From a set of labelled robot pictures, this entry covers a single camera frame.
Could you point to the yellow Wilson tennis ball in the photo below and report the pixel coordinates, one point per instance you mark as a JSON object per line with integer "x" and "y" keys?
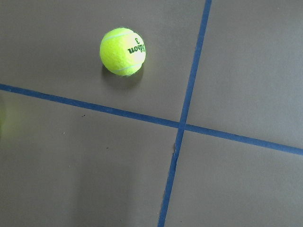
{"x": 122, "y": 51}

